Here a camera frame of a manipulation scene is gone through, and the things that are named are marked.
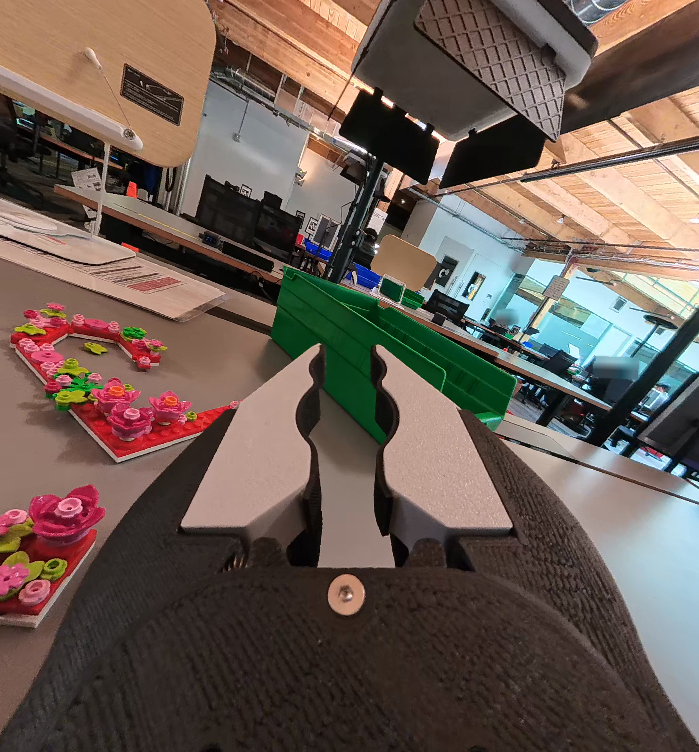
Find small green bins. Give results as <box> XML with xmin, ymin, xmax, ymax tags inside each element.
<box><xmin>380</xmin><ymin>275</ymin><xmax>425</xmax><ymax>310</ymax></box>

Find long office table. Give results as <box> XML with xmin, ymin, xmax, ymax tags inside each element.
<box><xmin>396</xmin><ymin>305</ymin><xmax>650</xmax><ymax>425</ymax></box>

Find dark upright pole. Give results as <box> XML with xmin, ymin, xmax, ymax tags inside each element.
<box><xmin>326</xmin><ymin>159</ymin><xmax>387</xmax><ymax>284</ymax></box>

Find overhead grey light housing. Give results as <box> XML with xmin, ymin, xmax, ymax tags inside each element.
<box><xmin>339</xmin><ymin>0</ymin><xmax>598</xmax><ymax>190</ymax></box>

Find blue storage bins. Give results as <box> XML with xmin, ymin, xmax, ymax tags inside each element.
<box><xmin>302</xmin><ymin>238</ymin><xmax>379</xmax><ymax>289</ymax></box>

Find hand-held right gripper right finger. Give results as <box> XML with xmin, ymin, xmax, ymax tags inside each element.
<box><xmin>370</xmin><ymin>345</ymin><xmax>513</xmax><ymax>544</ymax></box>

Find red lego heart frame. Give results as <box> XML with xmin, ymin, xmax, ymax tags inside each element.
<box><xmin>10</xmin><ymin>302</ymin><xmax>240</xmax><ymax>463</ymax></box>

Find white stand frame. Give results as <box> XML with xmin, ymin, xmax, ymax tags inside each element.
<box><xmin>0</xmin><ymin>50</ymin><xmax>144</xmax><ymax>265</ymax></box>

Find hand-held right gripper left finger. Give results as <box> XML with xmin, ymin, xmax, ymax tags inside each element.
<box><xmin>180</xmin><ymin>343</ymin><xmax>327</xmax><ymax>544</ymax></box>

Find large wooden tray top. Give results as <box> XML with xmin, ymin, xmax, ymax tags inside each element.
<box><xmin>0</xmin><ymin>0</ymin><xmax>217</xmax><ymax>168</ymax></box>

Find small wooden tray top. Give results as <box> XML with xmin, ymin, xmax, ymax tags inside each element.
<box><xmin>372</xmin><ymin>235</ymin><xmax>438</xmax><ymax>293</ymax></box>

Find black ceiling rail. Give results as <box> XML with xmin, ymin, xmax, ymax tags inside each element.
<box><xmin>437</xmin><ymin>132</ymin><xmax>699</xmax><ymax>195</ymax></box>

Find large green plastic bin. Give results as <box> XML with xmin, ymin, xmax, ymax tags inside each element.
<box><xmin>270</xmin><ymin>266</ymin><xmax>517</xmax><ymax>444</ymax></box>

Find red lego flower section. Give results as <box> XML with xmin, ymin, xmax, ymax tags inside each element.
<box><xmin>0</xmin><ymin>484</ymin><xmax>106</xmax><ymax>629</ymax></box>

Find flattened cardboard box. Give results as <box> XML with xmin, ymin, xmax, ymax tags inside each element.
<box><xmin>0</xmin><ymin>226</ymin><xmax>229</xmax><ymax>322</ymax></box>

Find black frame post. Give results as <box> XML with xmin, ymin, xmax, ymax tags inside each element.
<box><xmin>584</xmin><ymin>288</ymin><xmax>699</xmax><ymax>447</ymax></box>

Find grey background desk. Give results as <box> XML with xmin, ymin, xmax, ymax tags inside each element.
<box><xmin>52</xmin><ymin>185</ymin><xmax>285</xmax><ymax>283</ymax></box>

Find tilted black monitor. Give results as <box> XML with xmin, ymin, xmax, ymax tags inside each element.
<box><xmin>637</xmin><ymin>371</ymin><xmax>699</xmax><ymax>474</ymax></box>

